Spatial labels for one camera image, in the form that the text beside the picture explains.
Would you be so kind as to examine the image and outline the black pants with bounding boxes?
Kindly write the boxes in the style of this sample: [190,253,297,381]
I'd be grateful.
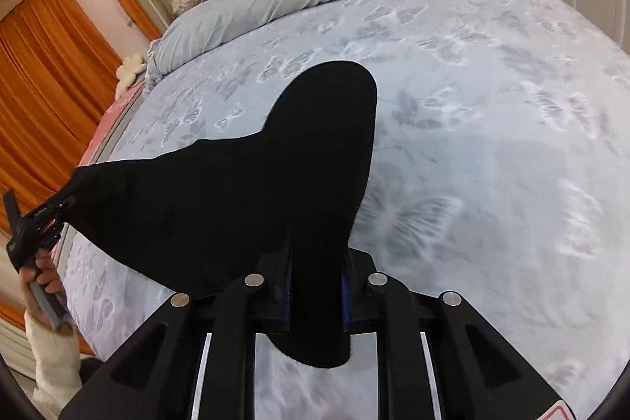
[56,61,377,368]

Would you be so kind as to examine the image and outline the person's left hand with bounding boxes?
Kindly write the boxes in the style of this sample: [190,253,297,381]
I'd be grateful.
[19,250,66,329]

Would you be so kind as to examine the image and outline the orange curtain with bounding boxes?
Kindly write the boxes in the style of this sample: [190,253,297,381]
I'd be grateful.
[1,0,120,212]

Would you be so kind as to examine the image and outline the white flower shaped cushion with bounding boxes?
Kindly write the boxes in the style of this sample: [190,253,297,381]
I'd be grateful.
[117,54,146,85]

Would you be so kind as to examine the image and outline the light blue butterfly bedspread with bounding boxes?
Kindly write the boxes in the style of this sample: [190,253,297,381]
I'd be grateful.
[63,0,629,419]

